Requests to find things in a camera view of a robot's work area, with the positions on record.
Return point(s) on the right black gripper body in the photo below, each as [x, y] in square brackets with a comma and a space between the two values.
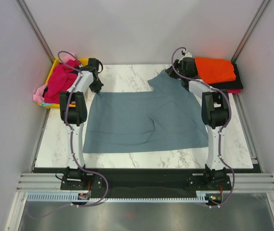
[178, 65]

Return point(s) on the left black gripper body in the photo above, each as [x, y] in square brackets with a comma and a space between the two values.
[96, 85]

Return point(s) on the yellow plastic bin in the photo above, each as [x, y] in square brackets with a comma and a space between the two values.
[38, 97]

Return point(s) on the grey-blue t shirt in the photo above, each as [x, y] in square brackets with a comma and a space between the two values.
[164, 119]

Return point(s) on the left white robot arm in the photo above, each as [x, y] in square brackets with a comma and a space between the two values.
[74, 113]

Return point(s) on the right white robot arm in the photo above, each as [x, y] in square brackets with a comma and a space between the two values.
[215, 114]

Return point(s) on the folded orange t shirt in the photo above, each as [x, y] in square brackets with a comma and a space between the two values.
[213, 71]

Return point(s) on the magenta t shirt in bin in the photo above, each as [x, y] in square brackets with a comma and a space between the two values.
[61, 80]

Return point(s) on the folded magenta t shirt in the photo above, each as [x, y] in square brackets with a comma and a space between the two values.
[234, 91]

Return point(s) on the folded black t shirt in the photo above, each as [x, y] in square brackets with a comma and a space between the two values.
[236, 84]

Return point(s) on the light pink t shirt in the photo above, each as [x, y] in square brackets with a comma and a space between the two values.
[70, 61]

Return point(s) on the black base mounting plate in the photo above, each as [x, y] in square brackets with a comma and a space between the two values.
[128, 183]

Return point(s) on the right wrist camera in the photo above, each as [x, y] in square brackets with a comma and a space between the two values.
[186, 54]

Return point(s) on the right aluminium frame post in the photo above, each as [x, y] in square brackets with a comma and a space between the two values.
[249, 31]

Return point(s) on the aluminium frame post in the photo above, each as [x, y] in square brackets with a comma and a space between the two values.
[249, 31]
[35, 28]

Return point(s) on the left aluminium frame post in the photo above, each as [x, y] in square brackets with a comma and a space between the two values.
[35, 28]

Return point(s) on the aluminium front rail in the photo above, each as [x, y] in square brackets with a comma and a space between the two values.
[47, 182]

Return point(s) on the white slotted cable duct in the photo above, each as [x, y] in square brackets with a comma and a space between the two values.
[78, 198]

